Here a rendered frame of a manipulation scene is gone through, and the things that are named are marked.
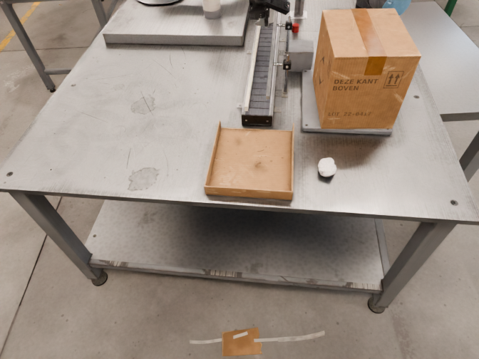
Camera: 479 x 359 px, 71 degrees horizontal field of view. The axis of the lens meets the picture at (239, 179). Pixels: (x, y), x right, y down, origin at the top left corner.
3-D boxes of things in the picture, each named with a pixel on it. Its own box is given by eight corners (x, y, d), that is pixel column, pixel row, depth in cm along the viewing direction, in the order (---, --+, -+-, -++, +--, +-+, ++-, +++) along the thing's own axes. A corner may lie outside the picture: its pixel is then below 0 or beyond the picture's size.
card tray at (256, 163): (219, 128, 121) (219, 119, 118) (293, 131, 119) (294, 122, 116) (205, 194, 102) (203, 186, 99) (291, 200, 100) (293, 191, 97)
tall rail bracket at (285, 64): (270, 90, 135) (271, 52, 122) (289, 90, 134) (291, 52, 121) (269, 95, 133) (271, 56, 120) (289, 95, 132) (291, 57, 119)
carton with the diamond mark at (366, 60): (312, 78, 135) (322, 8, 114) (373, 77, 134) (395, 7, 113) (320, 129, 116) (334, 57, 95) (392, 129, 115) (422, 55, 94)
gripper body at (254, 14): (251, 4, 141) (249, -17, 129) (271, 4, 140) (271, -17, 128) (249, 21, 140) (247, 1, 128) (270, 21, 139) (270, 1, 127)
